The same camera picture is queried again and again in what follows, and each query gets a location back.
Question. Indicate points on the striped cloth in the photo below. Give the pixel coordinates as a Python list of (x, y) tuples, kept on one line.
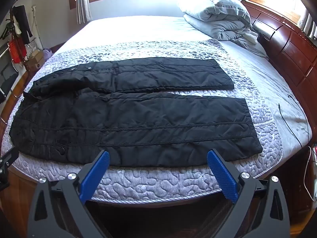
[(31, 47)]

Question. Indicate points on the dark wooden headboard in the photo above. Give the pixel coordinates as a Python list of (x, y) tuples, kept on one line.
[(292, 47)]

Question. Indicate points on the folded grey comforter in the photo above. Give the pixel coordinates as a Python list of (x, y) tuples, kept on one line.
[(223, 28)]

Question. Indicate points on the cardboard box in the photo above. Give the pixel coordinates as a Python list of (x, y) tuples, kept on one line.
[(36, 60)]

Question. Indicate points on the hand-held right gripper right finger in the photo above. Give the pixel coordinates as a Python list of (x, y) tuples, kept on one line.
[(221, 176)]

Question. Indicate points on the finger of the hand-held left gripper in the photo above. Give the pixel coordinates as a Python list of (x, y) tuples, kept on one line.
[(6, 162)]

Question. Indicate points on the black metal-framed chair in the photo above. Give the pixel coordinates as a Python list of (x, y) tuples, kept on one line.
[(6, 74)]

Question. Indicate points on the wooden coat rack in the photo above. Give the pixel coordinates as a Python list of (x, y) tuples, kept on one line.
[(14, 36)]

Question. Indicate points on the black pants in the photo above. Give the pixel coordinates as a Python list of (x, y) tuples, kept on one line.
[(123, 129)]

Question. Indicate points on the grey quilted bed pad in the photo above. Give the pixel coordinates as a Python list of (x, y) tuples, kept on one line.
[(153, 181)]

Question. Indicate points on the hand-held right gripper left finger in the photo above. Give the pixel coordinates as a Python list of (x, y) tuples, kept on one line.
[(95, 176)]

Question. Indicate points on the black hanging jacket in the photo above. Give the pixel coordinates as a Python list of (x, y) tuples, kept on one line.
[(23, 21)]

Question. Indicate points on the pale curtain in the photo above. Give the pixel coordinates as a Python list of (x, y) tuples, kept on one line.
[(309, 24), (83, 2)]

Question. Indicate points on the red hanging garment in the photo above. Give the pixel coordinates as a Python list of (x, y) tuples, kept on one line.
[(16, 52)]

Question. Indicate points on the purple bag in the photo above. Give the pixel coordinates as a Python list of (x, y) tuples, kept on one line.
[(47, 52)]

